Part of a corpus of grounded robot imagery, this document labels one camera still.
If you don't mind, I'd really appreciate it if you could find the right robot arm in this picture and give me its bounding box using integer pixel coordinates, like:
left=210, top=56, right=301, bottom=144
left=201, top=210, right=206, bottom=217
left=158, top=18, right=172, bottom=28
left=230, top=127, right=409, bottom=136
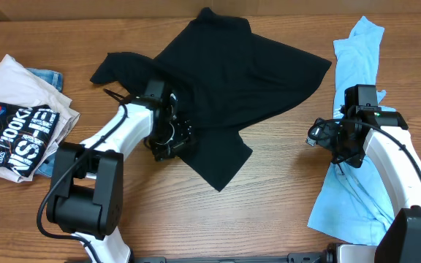
left=306, top=85, right=421, bottom=263

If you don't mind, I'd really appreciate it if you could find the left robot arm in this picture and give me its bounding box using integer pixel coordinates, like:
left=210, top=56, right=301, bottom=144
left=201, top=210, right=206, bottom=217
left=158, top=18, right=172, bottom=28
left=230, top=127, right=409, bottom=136
left=37, top=79, right=195, bottom=262

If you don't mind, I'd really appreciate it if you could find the black printed folded t-shirt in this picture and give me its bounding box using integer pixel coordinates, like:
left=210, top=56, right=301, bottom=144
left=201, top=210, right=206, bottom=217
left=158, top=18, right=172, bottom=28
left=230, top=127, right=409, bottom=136
left=0, top=102, right=59, bottom=178

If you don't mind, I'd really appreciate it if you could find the folded white garment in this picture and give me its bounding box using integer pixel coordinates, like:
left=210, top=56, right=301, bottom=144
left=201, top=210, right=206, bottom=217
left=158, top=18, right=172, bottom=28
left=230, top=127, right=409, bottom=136
left=0, top=53, right=81, bottom=183

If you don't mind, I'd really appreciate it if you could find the light blue t-shirt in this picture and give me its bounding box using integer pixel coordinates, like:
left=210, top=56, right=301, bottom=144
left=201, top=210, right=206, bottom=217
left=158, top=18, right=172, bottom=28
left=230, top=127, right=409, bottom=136
left=308, top=17, right=394, bottom=245

